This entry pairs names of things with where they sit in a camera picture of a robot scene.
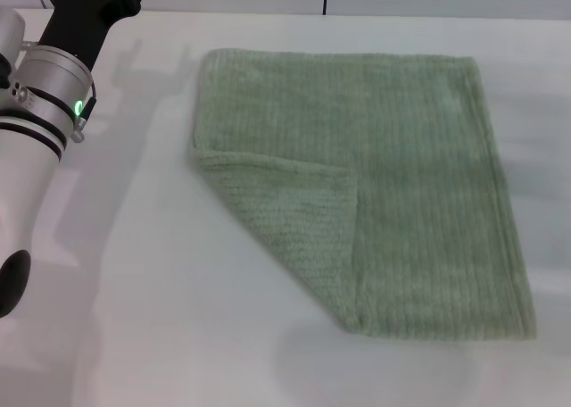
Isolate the thin left wrist cable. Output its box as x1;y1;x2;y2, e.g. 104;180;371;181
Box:
70;79;98;143

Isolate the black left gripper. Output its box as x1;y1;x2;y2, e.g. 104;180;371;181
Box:
37;0;152;72

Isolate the green ribbed towel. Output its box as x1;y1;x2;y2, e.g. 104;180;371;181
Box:
186;47;539;341

